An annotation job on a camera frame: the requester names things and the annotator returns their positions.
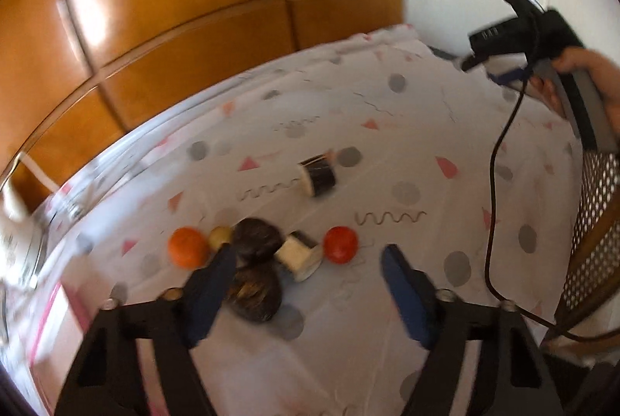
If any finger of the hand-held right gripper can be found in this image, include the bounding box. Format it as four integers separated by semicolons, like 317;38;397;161
460;54;492;74
488;66;530;88

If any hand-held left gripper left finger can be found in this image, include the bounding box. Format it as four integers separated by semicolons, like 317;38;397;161
53;244;238;416

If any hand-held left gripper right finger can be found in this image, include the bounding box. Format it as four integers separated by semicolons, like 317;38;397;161
380;244;567;416

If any dark water chestnut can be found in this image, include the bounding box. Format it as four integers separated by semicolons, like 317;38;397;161
225;261;284;325
231;217;286;262

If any orange with stem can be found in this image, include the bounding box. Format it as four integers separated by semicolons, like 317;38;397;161
168;227;210;269

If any small yellow potato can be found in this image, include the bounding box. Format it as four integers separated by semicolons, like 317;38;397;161
208;226;233;251

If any red tomato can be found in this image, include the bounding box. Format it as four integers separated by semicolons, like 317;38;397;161
322;226;359;265

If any pink shallow box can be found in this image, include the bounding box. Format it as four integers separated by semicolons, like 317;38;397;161
26;271;112;416

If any person's right hand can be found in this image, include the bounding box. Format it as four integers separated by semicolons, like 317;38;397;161
530;48;620;119

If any white patterned tablecloth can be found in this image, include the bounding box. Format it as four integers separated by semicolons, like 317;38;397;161
10;23;599;416

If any woven basket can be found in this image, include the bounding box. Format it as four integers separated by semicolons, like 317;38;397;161
542;149;620;368

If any black cable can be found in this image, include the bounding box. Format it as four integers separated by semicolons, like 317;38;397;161
486;57;620;344

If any white power cord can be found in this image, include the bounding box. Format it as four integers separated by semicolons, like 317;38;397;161
17;152;61;196

